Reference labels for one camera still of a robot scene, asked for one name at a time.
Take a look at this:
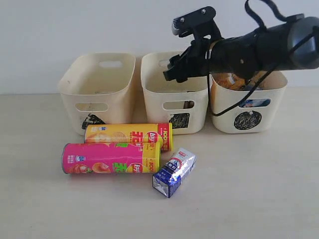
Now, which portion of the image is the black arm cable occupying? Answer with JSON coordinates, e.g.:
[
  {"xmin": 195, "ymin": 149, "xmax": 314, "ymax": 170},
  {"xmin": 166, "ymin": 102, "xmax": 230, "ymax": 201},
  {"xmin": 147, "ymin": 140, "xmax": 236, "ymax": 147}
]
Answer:
[{"xmin": 211, "ymin": 0, "xmax": 317, "ymax": 117}]

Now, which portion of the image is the purple small box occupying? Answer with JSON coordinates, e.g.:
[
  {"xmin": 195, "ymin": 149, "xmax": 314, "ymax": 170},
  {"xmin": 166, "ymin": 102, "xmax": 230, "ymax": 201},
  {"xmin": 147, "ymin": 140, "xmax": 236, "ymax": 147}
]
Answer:
[{"xmin": 183, "ymin": 101, "xmax": 195, "ymax": 109}]

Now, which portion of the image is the blue white small carton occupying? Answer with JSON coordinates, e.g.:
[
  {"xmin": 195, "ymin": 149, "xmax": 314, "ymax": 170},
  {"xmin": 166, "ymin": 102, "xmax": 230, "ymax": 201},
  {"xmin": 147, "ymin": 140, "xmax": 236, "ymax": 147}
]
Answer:
[{"xmin": 152, "ymin": 148, "xmax": 197, "ymax": 198}]

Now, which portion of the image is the cream left plastic bin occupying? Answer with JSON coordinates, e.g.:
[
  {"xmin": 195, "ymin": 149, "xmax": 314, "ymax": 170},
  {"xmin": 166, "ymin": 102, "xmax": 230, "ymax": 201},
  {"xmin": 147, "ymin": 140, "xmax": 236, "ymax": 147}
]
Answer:
[{"xmin": 58, "ymin": 53, "xmax": 136, "ymax": 135}]

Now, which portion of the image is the yellow chips can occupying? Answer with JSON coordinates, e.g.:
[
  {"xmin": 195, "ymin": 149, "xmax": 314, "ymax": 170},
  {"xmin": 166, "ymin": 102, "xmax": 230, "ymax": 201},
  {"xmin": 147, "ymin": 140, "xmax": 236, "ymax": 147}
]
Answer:
[{"xmin": 84, "ymin": 123, "xmax": 173, "ymax": 151}]

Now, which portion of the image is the cream right plastic bin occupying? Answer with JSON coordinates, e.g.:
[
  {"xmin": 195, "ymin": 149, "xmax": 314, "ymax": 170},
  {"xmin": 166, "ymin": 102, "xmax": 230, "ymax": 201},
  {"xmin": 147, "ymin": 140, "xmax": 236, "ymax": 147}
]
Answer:
[{"xmin": 211, "ymin": 71, "xmax": 288, "ymax": 133}]

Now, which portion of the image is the light blue snack bag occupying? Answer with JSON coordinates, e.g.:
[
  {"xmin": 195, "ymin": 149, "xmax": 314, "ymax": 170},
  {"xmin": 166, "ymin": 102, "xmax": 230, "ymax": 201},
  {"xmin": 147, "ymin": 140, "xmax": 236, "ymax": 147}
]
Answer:
[{"xmin": 239, "ymin": 99, "xmax": 271, "ymax": 108}]

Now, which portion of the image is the cream middle plastic bin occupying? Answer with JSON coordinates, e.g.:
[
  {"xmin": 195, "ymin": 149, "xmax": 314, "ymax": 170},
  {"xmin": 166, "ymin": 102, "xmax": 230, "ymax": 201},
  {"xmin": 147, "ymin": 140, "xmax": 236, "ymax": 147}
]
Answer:
[{"xmin": 141, "ymin": 51, "xmax": 208, "ymax": 134}]

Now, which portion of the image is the pink chips can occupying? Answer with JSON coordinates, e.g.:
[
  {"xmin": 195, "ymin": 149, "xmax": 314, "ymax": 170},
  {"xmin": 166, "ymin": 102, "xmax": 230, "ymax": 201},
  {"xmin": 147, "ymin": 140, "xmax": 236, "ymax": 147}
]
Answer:
[{"xmin": 61, "ymin": 142, "xmax": 161, "ymax": 174}]

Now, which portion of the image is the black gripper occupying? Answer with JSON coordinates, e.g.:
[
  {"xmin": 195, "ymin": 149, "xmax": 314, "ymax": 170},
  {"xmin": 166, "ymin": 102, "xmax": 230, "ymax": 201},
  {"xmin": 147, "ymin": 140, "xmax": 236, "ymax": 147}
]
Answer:
[{"xmin": 163, "ymin": 37, "xmax": 224, "ymax": 82}]

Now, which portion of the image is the orange snack bag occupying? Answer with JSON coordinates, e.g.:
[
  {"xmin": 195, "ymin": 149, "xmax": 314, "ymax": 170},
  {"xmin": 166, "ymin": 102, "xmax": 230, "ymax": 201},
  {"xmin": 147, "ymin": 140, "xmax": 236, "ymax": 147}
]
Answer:
[{"xmin": 211, "ymin": 72, "xmax": 265, "ymax": 90}]

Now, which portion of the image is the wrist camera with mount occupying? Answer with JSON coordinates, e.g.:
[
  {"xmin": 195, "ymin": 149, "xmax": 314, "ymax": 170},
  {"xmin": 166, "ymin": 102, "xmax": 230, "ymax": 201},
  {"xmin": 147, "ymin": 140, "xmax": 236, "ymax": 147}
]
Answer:
[{"xmin": 171, "ymin": 6, "xmax": 222, "ymax": 40}]

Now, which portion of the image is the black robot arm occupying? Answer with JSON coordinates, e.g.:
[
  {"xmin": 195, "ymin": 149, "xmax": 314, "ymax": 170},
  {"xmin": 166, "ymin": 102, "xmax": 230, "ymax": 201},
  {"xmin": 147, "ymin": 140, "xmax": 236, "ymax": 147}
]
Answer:
[{"xmin": 163, "ymin": 13, "xmax": 319, "ymax": 83}]

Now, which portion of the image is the cream plastic bin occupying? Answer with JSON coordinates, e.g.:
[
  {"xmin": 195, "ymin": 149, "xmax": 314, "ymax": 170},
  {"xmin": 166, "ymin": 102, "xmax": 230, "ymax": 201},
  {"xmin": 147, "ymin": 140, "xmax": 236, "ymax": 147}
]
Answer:
[
  {"xmin": 211, "ymin": 71, "xmax": 288, "ymax": 133},
  {"xmin": 58, "ymin": 53, "xmax": 136, "ymax": 135},
  {"xmin": 141, "ymin": 51, "xmax": 208, "ymax": 134}
]

